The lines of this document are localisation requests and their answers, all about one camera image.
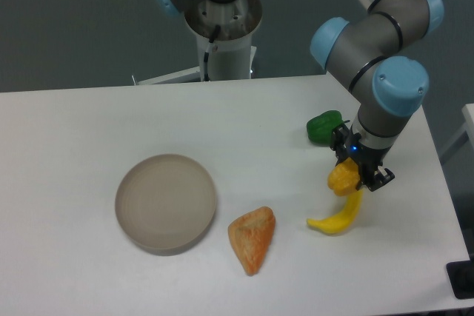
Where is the white furniture at right edge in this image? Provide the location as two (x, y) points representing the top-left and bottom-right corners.
(438, 103), (473, 165)

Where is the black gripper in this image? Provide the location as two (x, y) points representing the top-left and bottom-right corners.
(330, 124), (395, 192)

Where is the orange pastry triangle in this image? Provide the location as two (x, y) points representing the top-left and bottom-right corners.
(227, 206), (276, 276)

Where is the yellow pepper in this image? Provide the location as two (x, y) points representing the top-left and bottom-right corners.
(327, 158), (360, 197)

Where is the black clamp at table edge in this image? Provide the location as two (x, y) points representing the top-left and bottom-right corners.
(446, 260), (474, 300)

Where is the green pepper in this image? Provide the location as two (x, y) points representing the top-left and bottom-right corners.
(306, 110), (346, 147)

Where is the black cable on pedestal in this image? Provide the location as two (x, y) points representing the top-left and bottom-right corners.
(201, 24), (221, 82)

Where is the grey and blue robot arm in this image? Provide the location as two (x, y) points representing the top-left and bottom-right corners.
(158, 0), (444, 191)

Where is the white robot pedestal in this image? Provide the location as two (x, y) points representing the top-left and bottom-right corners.
(137, 0), (263, 85)

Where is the yellow banana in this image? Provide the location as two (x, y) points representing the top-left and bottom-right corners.
(306, 190), (364, 235)

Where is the beige round plate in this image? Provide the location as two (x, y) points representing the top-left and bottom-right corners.
(115, 154), (218, 256)

